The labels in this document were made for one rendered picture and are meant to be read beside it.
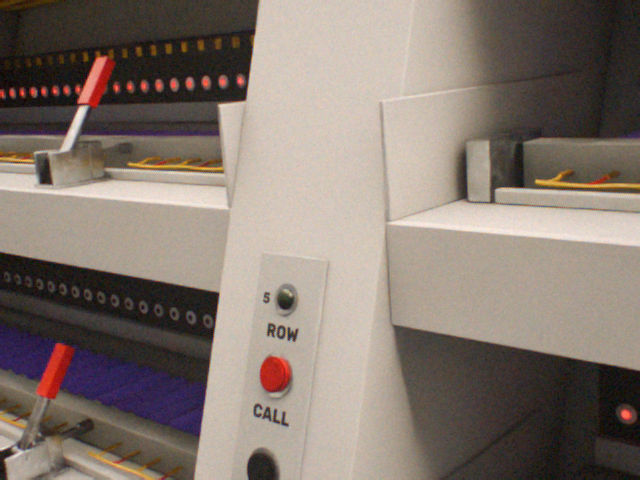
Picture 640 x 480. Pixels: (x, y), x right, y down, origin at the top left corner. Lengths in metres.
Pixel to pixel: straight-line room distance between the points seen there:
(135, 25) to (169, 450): 0.46
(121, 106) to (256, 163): 0.40
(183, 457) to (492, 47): 0.30
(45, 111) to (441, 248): 0.63
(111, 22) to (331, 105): 0.54
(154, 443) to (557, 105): 0.32
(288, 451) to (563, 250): 0.15
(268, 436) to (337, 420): 0.04
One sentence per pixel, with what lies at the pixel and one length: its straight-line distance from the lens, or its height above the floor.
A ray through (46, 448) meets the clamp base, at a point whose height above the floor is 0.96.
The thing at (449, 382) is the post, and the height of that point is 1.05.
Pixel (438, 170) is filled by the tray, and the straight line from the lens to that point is 0.38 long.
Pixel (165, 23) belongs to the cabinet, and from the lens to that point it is 0.83.
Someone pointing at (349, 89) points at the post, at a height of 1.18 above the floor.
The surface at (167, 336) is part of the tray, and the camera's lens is 0.71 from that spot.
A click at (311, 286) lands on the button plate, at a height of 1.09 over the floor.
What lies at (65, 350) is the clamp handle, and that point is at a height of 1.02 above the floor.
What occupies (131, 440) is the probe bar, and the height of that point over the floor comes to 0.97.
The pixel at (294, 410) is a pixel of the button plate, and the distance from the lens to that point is 0.38.
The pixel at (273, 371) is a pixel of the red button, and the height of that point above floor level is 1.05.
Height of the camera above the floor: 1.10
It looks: 2 degrees up
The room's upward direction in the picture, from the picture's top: 8 degrees clockwise
